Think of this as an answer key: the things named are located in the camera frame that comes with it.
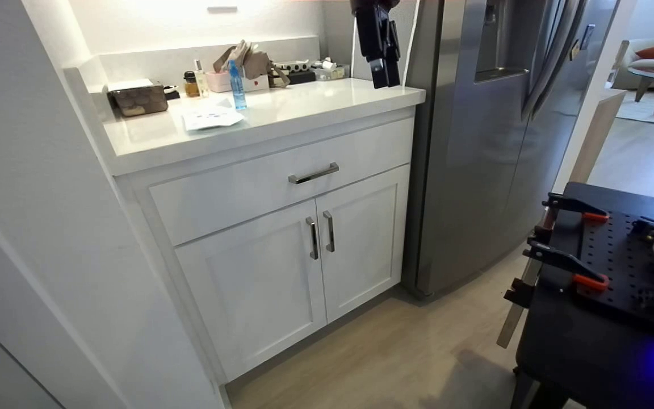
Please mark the white printed paper sheet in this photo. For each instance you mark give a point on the white printed paper sheet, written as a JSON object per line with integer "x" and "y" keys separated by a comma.
{"x": 213, "y": 117}

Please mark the white sofa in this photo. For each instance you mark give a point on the white sofa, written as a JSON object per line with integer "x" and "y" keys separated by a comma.
{"x": 630, "y": 72}

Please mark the stainless steel refrigerator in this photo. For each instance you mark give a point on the stainless steel refrigerator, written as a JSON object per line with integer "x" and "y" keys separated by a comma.
{"x": 477, "y": 166}

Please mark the white wall outlet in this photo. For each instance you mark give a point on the white wall outlet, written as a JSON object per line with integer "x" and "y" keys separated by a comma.
{"x": 222, "y": 8}

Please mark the black orange bar clamp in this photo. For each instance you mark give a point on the black orange bar clamp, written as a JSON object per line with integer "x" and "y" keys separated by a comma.
{"x": 572, "y": 205}
{"x": 569, "y": 264}

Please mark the white interior door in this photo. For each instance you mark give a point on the white interior door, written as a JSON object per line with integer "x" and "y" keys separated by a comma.
{"x": 56, "y": 228}

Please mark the white base cabinet with countertop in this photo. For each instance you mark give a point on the white base cabinet with countertop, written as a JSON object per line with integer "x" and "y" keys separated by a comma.
{"x": 305, "y": 103}

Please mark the black items on counter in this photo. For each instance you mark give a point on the black items on counter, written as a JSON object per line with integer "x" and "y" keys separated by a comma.
{"x": 299, "y": 74}

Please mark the small amber bottle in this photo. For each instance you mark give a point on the small amber bottle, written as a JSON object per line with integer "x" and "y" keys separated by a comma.
{"x": 191, "y": 86}

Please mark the white lower cabinet door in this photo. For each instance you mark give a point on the white lower cabinet door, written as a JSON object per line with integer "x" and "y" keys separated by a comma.
{"x": 256, "y": 291}
{"x": 369, "y": 240}

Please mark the brown leather box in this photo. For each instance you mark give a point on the brown leather box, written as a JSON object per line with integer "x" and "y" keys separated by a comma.
{"x": 140, "y": 101}

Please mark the white kitchen drawer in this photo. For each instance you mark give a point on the white kitchen drawer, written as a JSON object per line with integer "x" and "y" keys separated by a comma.
{"x": 251, "y": 189}

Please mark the fridge water dispenser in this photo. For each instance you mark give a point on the fridge water dispenser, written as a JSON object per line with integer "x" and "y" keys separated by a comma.
{"x": 500, "y": 38}

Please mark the black perforated robot table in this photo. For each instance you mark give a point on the black perforated robot table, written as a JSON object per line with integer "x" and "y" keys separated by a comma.
{"x": 591, "y": 341}

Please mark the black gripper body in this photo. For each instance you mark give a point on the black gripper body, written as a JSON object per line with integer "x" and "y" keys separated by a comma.
{"x": 375, "y": 31}

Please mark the blue plastic bottle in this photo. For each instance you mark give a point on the blue plastic bottle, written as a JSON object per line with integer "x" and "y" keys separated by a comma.
{"x": 238, "y": 87}

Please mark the small white bottle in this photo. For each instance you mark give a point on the small white bottle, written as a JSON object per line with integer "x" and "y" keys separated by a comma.
{"x": 200, "y": 75}

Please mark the letter holder with brown items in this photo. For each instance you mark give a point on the letter holder with brown items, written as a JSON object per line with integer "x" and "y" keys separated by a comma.
{"x": 239, "y": 66}

